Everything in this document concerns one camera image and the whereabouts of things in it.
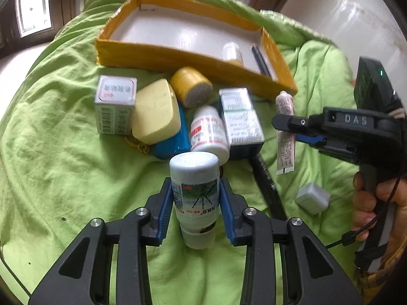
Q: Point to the person's right forearm plaid sleeve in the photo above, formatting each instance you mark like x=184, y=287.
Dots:
x=381, y=281

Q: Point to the white bottle red label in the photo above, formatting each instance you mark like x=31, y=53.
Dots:
x=208, y=133

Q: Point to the small white carton box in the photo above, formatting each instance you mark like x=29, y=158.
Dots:
x=114, y=108

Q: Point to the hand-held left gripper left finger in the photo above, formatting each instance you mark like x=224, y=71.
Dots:
x=165, y=211

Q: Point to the green blanket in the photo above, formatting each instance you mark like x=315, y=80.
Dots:
x=63, y=165

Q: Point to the small white pill bottle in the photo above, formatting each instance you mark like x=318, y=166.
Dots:
x=231, y=54

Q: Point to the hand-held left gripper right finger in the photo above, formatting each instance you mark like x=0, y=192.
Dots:
x=227, y=211

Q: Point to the green white medicine box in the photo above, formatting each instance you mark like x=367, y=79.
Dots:
x=241, y=124

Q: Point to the blue battery pack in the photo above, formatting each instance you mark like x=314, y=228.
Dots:
x=173, y=146

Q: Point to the long black pen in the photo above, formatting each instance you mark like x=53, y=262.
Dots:
x=267, y=184

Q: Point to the cream yellow plastic case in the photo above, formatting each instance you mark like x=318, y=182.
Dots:
x=155, y=111

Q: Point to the white bottle green leaf label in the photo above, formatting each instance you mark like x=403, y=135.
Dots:
x=194, y=197

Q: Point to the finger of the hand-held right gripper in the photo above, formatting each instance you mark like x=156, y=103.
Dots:
x=292, y=123
x=313, y=141

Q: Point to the dark pen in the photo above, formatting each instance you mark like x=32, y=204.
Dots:
x=260, y=62

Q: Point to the white ointment tube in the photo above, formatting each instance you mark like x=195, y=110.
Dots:
x=286, y=154

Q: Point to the white charger plug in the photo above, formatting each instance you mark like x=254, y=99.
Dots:
x=313, y=198

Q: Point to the patterned glass window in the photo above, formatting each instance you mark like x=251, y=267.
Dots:
x=31, y=9

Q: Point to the yellow cardboard tray box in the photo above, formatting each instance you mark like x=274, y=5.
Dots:
x=178, y=54

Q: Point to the person's right hand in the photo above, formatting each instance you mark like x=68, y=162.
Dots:
x=362, y=206

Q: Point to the yellow round jar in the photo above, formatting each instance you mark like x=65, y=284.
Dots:
x=187, y=81

